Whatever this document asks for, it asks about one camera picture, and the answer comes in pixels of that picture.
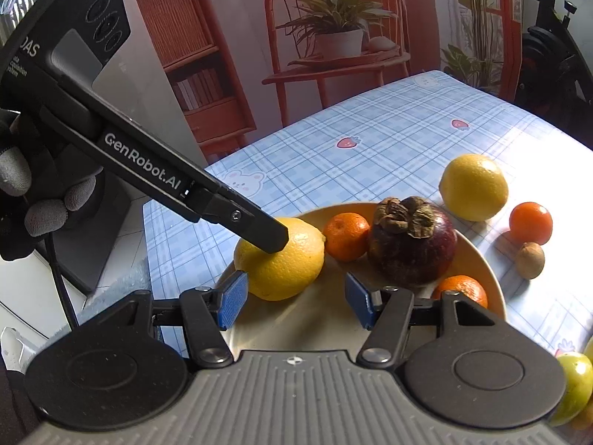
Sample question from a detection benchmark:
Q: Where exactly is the cream round plate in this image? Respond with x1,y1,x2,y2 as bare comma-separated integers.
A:
215,201,507,350

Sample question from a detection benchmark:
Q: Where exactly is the black cable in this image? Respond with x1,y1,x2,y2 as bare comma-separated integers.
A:
45,234,80,330

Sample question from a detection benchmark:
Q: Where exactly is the person's left hand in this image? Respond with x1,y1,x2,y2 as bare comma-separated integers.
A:
0,109,103,261

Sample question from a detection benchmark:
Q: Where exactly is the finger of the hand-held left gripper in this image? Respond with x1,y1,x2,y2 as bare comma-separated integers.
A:
184,184,290,254

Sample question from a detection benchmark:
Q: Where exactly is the black exercise bike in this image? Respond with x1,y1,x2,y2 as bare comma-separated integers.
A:
514,0,593,149

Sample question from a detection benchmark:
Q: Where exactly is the dark purple mangosteen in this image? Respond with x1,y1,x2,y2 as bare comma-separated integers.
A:
367,196,458,288

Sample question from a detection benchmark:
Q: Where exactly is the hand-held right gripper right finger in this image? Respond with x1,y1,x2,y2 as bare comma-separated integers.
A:
345,272,515,367

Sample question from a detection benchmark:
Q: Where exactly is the orange mandarin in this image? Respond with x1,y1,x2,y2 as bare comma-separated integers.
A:
509,201,553,245
431,275,488,309
323,212,371,261

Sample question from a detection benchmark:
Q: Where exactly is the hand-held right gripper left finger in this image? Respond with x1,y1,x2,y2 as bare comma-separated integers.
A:
79,271,249,367

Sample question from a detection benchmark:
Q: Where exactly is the yellow lemon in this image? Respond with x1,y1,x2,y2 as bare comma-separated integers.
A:
233,217,326,302
438,154,509,222

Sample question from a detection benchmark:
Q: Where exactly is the white cabinet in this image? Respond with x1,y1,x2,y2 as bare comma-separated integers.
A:
49,0,210,294

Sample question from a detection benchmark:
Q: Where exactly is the small brown kiwi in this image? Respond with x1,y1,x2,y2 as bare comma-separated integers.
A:
515,242,546,280

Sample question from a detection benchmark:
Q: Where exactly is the blue checked tablecloth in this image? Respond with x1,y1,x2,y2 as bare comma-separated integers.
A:
141,69,593,362

